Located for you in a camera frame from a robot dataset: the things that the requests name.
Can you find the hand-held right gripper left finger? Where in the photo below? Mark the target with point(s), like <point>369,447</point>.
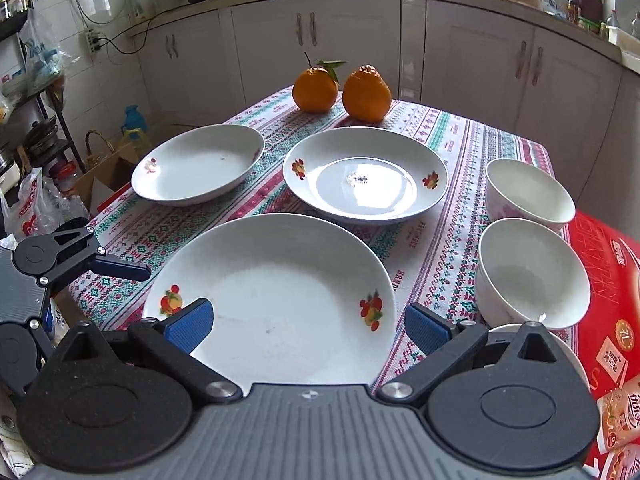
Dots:
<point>190,325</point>

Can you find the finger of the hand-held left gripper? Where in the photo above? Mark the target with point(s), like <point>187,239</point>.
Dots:
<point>125,270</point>
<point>49,320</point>

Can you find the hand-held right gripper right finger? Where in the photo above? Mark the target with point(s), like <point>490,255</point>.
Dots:
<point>425,330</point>

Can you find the white fruit-print plate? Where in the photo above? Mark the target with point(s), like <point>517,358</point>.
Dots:
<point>365,185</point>
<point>290,290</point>
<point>195,165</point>

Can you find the red green patterned tablecloth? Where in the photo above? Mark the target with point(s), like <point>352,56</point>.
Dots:
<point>440,260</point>

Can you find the red-print white plastic bag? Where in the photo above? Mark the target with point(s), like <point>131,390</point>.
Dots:
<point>30,205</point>

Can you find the brown cardboard box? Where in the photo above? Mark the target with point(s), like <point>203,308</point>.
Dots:
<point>107,170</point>

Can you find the cream printed clothing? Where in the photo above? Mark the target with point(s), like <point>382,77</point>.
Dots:
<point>12,440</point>

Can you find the black pot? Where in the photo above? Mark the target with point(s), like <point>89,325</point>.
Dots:
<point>40,135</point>

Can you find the red printed gift box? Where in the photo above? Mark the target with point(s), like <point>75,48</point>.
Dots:
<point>610,280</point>

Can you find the blue-print plastic bag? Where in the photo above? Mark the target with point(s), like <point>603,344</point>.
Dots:
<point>42,55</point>

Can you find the white power strip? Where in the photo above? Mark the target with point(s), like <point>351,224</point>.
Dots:
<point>91,40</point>

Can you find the bumpy-top orange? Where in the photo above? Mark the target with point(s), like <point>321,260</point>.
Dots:
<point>366,95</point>

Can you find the orange with leaf stem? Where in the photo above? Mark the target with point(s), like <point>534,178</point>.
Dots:
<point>315,91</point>

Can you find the dark metal shelf rack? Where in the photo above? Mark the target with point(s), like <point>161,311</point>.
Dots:
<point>12,22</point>

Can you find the white kitchen cabinets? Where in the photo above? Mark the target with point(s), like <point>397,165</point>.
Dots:
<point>470,60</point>

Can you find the white plastic tub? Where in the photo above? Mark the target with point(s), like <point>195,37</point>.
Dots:
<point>625,40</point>

